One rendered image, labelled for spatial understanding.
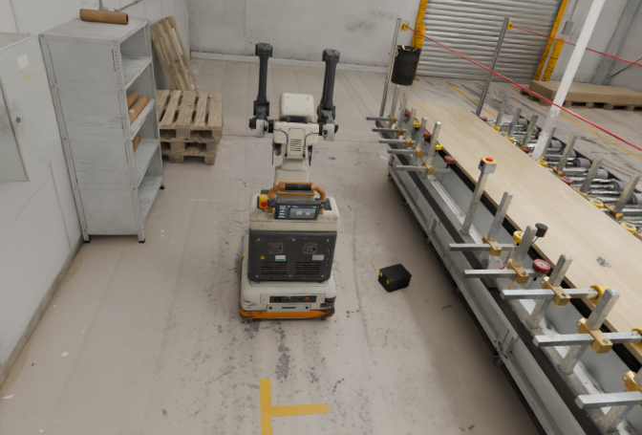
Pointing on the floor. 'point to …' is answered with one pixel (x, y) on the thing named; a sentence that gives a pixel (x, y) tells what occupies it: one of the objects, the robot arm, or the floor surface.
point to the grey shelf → (106, 121)
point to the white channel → (578, 52)
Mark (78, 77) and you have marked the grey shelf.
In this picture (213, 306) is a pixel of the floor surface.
